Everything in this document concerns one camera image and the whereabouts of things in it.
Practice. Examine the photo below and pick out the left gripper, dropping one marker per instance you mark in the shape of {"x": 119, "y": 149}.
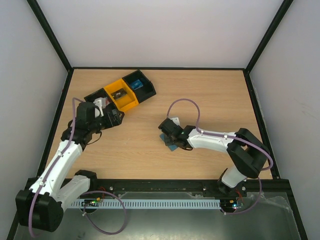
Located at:
{"x": 111, "y": 124}

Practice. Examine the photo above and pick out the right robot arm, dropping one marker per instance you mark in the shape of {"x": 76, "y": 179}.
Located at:
{"x": 246, "y": 151}

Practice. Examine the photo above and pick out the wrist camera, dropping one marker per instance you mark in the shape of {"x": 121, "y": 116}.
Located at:
{"x": 99, "y": 104}
{"x": 176, "y": 120}

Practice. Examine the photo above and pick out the blue slotted cable duct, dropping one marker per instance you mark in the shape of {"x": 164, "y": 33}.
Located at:
{"x": 197, "y": 204}

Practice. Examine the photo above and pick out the yellow bin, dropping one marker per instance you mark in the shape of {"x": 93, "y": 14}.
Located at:
{"x": 125, "y": 103}

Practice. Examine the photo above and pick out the red white card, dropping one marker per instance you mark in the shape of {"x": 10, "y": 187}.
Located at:
{"x": 107, "y": 102}

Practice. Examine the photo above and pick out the black card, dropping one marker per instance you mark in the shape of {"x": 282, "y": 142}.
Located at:
{"x": 119, "y": 94}

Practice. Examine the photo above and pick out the right black bin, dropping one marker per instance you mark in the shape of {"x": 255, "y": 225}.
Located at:
{"x": 144, "y": 93}

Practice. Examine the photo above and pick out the blue card in bin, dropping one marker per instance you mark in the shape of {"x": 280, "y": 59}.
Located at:
{"x": 137, "y": 84}

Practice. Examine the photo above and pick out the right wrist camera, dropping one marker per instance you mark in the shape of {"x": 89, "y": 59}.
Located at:
{"x": 176, "y": 120}

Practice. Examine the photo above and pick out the black cage frame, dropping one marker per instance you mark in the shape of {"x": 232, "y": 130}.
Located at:
{"x": 277, "y": 184}

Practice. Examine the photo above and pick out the black bin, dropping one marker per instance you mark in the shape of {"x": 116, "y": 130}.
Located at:
{"x": 144, "y": 93}
{"x": 100, "y": 93}

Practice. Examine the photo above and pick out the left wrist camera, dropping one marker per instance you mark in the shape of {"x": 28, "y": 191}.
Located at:
{"x": 99, "y": 104}

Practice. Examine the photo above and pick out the left black bin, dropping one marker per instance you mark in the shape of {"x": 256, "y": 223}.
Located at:
{"x": 100, "y": 93}

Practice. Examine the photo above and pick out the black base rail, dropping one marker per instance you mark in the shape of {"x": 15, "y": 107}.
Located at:
{"x": 160, "y": 186}

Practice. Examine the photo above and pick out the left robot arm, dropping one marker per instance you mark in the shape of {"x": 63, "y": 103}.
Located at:
{"x": 42, "y": 205}

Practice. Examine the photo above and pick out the teal card holder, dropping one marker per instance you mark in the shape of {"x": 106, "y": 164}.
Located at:
{"x": 168, "y": 143}

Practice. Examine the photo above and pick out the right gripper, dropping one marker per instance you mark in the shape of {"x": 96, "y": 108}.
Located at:
{"x": 171, "y": 136}

